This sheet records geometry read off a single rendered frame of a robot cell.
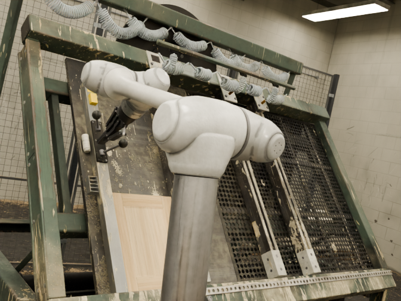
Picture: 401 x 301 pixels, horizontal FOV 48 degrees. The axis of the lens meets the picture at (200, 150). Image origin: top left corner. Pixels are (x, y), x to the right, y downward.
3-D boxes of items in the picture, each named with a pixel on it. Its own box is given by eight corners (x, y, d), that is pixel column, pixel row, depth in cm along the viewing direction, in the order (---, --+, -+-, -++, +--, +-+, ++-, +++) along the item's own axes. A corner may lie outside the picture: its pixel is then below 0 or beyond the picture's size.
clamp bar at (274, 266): (265, 280, 214) (303, 263, 199) (205, 83, 267) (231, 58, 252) (279, 279, 220) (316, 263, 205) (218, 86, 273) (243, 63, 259)
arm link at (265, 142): (253, 107, 120) (215, 98, 112) (303, 125, 106) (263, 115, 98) (239, 153, 123) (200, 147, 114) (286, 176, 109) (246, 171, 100)
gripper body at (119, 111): (120, 98, 162) (107, 111, 167) (123, 117, 158) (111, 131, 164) (137, 102, 166) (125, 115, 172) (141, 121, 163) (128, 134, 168)
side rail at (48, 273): (35, 307, 148) (48, 298, 141) (17, 54, 197) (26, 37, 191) (52, 306, 152) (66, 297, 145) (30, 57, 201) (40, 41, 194)
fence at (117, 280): (111, 296, 160) (116, 292, 158) (80, 85, 203) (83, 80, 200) (123, 295, 164) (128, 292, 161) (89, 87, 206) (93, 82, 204)
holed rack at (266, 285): (187, 297, 174) (188, 297, 174) (185, 289, 176) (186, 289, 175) (391, 275, 280) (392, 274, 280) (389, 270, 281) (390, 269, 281)
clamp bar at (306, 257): (301, 277, 232) (338, 261, 217) (238, 92, 285) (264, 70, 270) (312, 276, 238) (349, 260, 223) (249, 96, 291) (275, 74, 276)
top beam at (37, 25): (21, 45, 193) (30, 30, 187) (19, 27, 198) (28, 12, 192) (320, 126, 335) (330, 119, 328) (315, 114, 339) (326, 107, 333)
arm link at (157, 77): (149, 92, 164) (117, 83, 156) (173, 66, 155) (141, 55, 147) (153, 116, 159) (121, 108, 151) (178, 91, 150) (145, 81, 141)
